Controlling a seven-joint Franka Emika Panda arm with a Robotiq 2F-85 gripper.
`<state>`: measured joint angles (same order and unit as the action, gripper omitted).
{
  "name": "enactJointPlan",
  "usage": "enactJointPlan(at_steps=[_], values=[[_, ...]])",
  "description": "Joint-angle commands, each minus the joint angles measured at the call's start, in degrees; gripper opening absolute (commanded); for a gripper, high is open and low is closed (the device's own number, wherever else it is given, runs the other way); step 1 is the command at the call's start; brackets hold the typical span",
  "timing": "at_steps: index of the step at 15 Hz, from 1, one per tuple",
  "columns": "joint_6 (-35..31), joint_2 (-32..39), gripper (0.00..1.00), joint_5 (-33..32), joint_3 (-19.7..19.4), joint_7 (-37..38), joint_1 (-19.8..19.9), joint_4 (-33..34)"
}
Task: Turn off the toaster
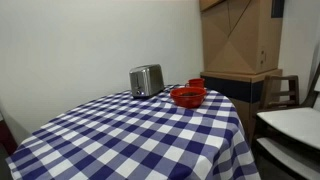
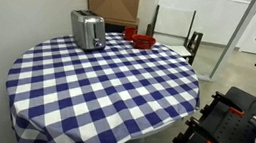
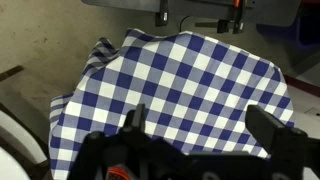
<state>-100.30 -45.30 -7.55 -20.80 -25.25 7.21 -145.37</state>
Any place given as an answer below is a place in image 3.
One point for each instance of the black bar clamp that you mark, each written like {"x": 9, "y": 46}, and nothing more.
{"x": 161, "y": 17}

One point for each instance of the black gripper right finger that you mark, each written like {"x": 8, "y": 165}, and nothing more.
{"x": 273, "y": 135}

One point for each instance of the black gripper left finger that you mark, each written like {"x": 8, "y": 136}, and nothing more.
{"x": 133, "y": 129}

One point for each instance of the orange handled bar clamp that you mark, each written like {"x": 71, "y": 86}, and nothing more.
{"x": 223, "y": 26}

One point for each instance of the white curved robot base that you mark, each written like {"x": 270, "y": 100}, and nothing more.
{"x": 23, "y": 154}

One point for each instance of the blue white checkered cloth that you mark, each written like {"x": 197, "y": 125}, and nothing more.
{"x": 196, "y": 90}

